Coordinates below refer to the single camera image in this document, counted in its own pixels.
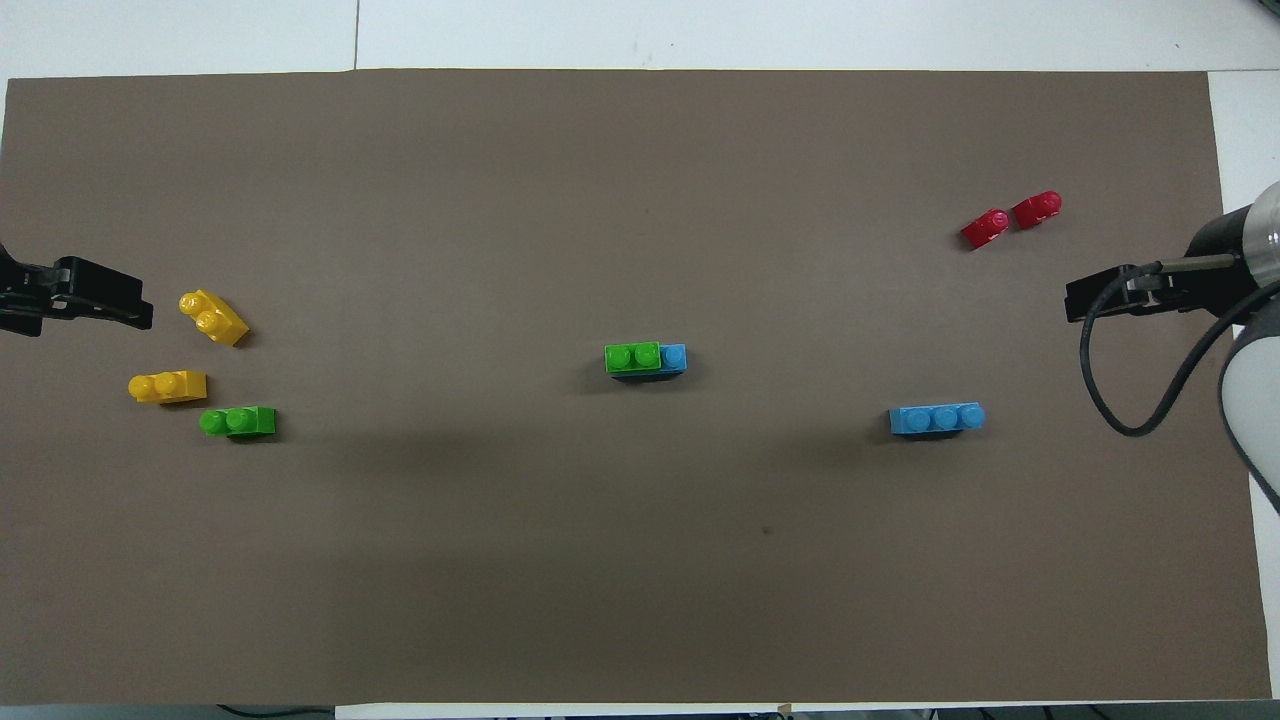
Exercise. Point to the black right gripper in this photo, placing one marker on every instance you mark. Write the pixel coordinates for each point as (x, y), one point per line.
(1215, 255)

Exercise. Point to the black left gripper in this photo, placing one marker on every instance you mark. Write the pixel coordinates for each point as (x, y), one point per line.
(35, 275)

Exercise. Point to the blue three-stud toy brick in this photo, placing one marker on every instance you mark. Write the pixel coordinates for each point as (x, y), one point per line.
(937, 419)
(676, 358)

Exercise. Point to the green two-stud toy brick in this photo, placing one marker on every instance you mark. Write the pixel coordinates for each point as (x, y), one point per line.
(632, 358)
(240, 422)

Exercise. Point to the red one-stud toy brick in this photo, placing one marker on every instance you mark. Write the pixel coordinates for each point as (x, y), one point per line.
(985, 229)
(1037, 209)

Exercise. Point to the yellow two-stud toy brick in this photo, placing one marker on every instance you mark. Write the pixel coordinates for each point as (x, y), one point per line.
(214, 318)
(168, 387)

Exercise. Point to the brown table mat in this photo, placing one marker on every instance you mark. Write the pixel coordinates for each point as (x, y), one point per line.
(640, 550)

